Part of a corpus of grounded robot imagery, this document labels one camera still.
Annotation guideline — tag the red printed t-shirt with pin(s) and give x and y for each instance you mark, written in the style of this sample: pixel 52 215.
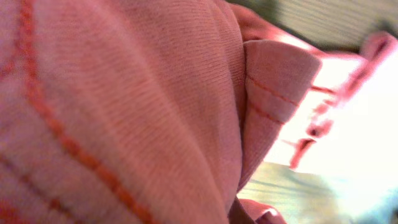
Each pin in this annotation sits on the red printed t-shirt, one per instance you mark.
pixel 155 111

